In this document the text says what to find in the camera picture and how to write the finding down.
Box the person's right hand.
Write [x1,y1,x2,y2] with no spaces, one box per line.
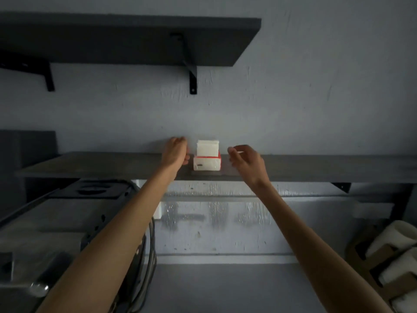
[227,145,271,189]

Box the person's left hand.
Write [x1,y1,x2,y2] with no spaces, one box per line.
[161,136,190,170]

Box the person's left forearm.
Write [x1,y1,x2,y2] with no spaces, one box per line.
[35,164,179,313]

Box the person's right forearm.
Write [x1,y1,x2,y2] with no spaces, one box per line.
[249,179,395,313]

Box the white box with red trim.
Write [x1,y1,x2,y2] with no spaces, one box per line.
[193,152,222,171]

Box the small white box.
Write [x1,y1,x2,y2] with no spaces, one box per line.
[197,139,220,157]

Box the grey metal appliance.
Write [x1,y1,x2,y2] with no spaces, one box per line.
[0,178,154,313]

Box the brown cardboard holder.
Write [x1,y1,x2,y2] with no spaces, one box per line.
[345,225,417,313]

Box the white paper roll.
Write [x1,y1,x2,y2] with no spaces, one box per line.
[378,247,417,287]
[390,289,417,313]
[365,220,417,258]

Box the long grey wall shelf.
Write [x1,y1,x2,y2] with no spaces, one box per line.
[16,152,417,184]

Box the grey cable bundle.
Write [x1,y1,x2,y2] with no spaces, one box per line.
[125,216,157,313]

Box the dark wall shelf board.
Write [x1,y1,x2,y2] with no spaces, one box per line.
[0,12,262,67]

